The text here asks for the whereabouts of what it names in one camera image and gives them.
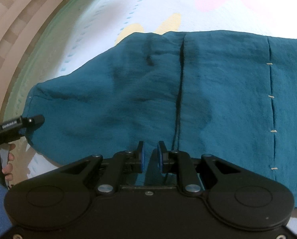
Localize white floral bed sheet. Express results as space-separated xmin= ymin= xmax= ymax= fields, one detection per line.
xmin=4 ymin=0 xmax=297 ymax=232

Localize wooden bed frame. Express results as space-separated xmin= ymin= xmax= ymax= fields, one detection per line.
xmin=0 ymin=0 xmax=68 ymax=115

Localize teal fabric pants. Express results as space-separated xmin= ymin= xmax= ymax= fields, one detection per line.
xmin=23 ymin=31 xmax=297 ymax=206

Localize person's left hand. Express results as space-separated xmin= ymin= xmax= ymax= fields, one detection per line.
xmin=0 ymin=144 xmax=15 ymax=187

